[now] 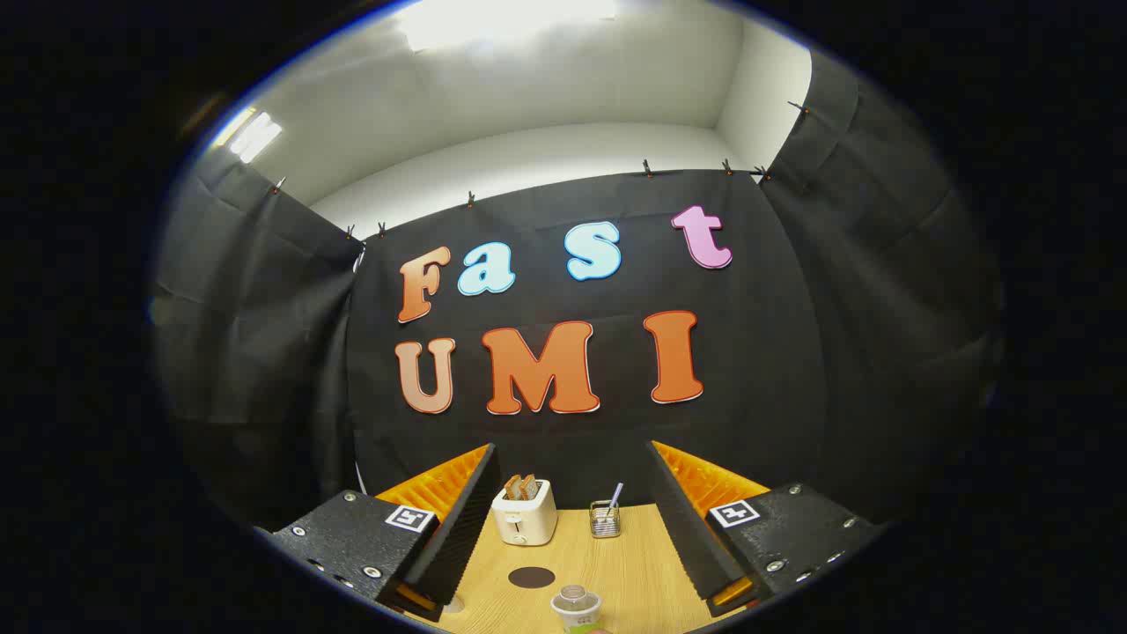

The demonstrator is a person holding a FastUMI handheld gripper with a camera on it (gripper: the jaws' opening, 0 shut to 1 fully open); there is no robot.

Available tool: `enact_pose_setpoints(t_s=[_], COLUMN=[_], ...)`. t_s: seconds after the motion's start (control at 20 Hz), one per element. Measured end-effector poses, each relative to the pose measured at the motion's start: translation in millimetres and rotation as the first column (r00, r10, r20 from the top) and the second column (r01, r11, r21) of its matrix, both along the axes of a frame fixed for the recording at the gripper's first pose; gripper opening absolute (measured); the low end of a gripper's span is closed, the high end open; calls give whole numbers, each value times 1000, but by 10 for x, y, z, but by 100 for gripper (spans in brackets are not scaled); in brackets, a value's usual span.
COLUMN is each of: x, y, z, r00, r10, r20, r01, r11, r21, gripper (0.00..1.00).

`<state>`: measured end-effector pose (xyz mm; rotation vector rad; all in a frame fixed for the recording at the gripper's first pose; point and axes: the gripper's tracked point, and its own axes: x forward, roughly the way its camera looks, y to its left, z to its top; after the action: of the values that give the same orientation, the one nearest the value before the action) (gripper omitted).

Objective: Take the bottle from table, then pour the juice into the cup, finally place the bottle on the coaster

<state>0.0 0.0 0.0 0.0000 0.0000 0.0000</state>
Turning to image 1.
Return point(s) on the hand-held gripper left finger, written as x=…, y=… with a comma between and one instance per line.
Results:
x=467, y=528

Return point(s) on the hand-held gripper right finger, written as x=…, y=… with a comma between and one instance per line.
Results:
x=682, y=528

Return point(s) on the dark brown round coaster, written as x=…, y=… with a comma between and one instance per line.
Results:
x=532, y=578

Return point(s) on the juice bottle with white label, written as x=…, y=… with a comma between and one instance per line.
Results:
x=577, y=608

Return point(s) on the white toaster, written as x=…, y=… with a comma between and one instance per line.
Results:
x=526, y=521

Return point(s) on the wooden table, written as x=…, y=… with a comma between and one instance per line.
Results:
x=634, y=563

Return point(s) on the toast slice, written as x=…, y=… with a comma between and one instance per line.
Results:
x=512, y=489
x=530, y=486

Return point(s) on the silver straw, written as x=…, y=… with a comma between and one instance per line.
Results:
x=615, y=497

